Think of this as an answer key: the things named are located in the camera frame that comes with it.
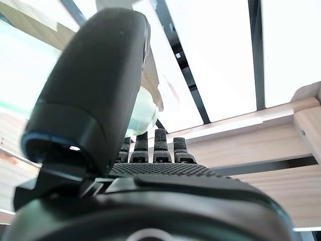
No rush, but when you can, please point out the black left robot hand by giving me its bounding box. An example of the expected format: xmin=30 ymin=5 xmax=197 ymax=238
xmin=0 ymin=7 xmax=300 ymax=241

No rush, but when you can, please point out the small napa cabbage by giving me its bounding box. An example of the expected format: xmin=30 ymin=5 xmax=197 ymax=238
xmin=126 ymin=85 xmax=160 ymax=138

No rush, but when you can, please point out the wooden cabbage crate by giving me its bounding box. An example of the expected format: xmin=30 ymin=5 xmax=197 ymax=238
xmin=0 ymin=0 xmax=321 ymax=241

